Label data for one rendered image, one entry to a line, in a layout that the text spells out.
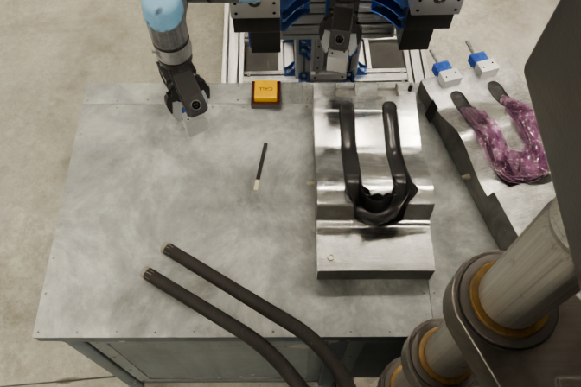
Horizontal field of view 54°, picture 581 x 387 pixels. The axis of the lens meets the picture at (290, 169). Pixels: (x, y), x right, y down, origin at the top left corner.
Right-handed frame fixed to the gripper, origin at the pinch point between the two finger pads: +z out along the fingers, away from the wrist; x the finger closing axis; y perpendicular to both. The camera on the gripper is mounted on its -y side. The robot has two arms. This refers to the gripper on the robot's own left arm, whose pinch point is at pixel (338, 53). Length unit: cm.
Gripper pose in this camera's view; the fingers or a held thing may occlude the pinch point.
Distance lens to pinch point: 149.2
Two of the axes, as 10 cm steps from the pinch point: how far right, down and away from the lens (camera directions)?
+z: 0.0, 4.9, 8.7
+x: -9.9, -1.5, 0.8
